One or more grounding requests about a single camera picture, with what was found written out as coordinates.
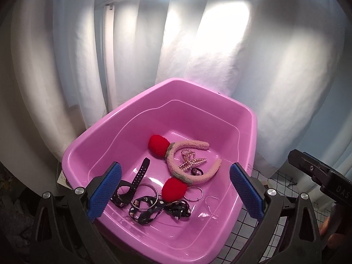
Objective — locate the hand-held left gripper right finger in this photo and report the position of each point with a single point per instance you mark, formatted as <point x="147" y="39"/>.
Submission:
<point x="246" y="192"/>

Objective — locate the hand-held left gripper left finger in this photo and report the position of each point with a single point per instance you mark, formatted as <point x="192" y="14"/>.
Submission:
<point x="106" y="189"/>

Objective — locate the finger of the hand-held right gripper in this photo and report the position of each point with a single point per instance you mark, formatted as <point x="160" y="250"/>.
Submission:
<point x="305" y="163"/>

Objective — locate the black wrist watch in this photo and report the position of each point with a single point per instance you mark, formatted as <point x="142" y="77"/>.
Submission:
<point x="140" y="172"/>

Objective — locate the silver bangle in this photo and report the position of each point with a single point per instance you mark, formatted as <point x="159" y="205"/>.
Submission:
<point x="156" y="195"/>

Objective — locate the hair claw clip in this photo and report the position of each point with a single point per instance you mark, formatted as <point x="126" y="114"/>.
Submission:
<point x="189" y="162"/>

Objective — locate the pink headband with red pompoms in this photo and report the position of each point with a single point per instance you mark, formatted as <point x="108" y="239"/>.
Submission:
<point x="189" y="144"/>

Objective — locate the pink plastic basin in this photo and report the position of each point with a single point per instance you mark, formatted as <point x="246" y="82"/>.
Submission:
<point x="192" y="115"/>

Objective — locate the white checked bed sheet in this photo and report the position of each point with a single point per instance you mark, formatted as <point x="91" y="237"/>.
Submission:
<point x="280" y="187"/>

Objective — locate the white curtain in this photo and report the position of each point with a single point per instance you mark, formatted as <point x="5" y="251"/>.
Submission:
<point x="192" y="46"/>

